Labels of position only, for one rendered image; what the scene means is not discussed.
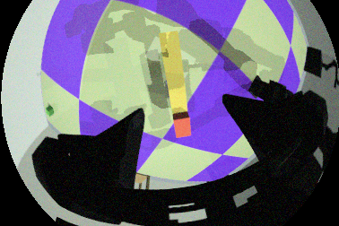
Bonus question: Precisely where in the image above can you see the small green block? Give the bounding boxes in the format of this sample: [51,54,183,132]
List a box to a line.
[46,106,54,116]

